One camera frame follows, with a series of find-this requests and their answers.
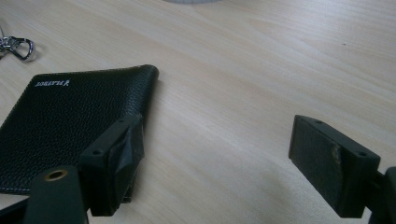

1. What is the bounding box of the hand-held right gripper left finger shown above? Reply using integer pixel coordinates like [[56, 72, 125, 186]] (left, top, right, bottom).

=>
[[78, 113, 146, 217]]

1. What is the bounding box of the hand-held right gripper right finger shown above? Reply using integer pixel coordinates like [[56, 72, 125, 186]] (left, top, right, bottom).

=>
[[288, 114, 382, 219]]

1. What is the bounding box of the black leather wallet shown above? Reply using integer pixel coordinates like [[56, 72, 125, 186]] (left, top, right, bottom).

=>
[[0, 63, 161, 204]]

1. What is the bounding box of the white round object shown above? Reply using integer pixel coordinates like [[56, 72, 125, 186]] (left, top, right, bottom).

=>
[[162, 0, 222, 5]]

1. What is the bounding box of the silver metal key ring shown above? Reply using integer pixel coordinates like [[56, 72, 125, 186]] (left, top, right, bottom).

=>
[[0, 25, 35, 62]]

